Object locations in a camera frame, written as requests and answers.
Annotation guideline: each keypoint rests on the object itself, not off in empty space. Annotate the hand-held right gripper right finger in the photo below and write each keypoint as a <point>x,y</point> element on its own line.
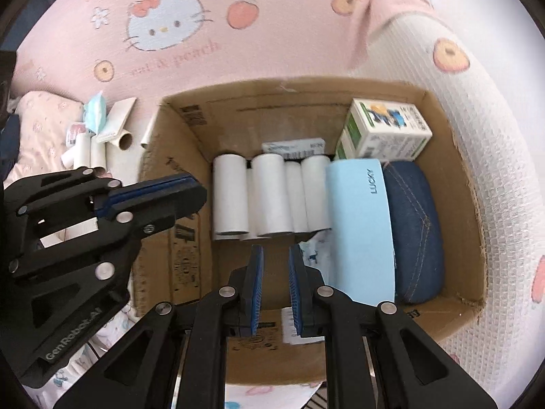
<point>295,289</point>

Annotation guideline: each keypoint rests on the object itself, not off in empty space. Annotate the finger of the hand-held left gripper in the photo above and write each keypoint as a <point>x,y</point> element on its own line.
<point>140,185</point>
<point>170,204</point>

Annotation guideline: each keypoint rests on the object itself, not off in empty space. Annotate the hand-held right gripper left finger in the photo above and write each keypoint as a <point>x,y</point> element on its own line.
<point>256,289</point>

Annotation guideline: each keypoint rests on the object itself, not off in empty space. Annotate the pile of paper tubes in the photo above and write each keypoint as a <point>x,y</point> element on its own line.
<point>83,149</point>

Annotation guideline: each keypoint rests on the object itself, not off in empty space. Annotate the brown cardboard box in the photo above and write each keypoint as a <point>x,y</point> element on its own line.
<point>255,110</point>

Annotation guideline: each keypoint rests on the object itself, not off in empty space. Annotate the white printed cloth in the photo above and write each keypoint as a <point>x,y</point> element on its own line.
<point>102,345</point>

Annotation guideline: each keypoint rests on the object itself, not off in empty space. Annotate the blue printed tissue packet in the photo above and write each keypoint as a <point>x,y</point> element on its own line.
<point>317,255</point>

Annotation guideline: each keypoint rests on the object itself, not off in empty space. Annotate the pink white small packet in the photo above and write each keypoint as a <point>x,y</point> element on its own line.
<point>76,132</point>

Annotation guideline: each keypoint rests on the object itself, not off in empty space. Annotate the light blue tissue packet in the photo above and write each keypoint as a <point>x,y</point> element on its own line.
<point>96,113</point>

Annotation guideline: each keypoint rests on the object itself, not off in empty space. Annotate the light blue case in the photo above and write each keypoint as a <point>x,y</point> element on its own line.
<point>362,230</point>

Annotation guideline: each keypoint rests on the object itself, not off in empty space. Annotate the pink floral pillow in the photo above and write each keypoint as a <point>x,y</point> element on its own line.
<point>42,115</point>

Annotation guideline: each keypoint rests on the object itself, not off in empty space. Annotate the denim glasses case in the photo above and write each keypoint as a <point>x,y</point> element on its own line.
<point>413,230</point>

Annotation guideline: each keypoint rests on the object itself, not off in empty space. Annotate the white labelled box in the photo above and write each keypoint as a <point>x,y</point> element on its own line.
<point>293,147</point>

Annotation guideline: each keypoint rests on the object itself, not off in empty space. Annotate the navy garment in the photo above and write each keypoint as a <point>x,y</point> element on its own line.
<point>9,140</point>

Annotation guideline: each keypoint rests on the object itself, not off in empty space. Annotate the white green carton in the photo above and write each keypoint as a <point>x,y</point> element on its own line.
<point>345,149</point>
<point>383,136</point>

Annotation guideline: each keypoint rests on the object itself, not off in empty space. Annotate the pink white printed mat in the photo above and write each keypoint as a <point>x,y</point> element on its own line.
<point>298,30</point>

